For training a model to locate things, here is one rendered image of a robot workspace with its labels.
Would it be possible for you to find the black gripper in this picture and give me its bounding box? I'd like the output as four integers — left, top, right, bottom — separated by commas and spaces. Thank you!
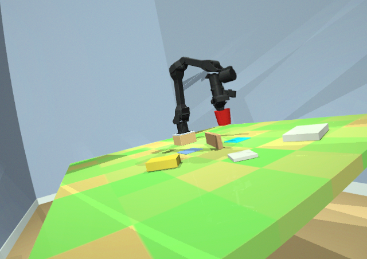
210, 84, 229, 111

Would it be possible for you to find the white flat square tile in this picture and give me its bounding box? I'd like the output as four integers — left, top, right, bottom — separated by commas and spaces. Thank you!
227, 150, 258, 162

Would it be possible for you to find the tan wooden bar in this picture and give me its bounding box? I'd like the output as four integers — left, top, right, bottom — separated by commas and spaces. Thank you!
205, 132, 223, 150

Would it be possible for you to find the red cup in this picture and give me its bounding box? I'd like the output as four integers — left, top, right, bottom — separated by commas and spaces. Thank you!
215, 108, 231, 126

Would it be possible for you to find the white rectangular block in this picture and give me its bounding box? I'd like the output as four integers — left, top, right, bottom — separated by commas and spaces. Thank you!
282, 123, 329, 142

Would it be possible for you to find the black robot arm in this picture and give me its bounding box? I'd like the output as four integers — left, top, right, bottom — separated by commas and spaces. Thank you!
169, 57, 237, 134

